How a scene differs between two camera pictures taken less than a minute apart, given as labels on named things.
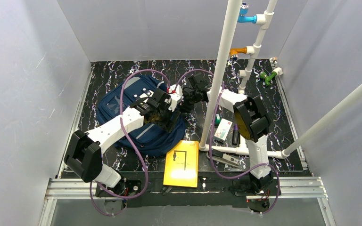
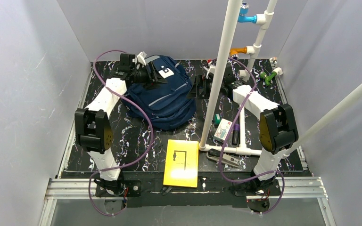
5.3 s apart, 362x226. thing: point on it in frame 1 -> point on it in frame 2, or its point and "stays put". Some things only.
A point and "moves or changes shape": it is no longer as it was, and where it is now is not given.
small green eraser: [217, 119] stays put
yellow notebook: [181, 165] stays put
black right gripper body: [187, 101] -> [202, 84]
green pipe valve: [267, 78] stays put
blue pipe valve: [243, 18] stays put
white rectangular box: [223, 129] stays put
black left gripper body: [161, 117] -> [151, 76]
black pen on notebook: [174, 155] stays put
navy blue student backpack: [147, 141] moves or changes shape
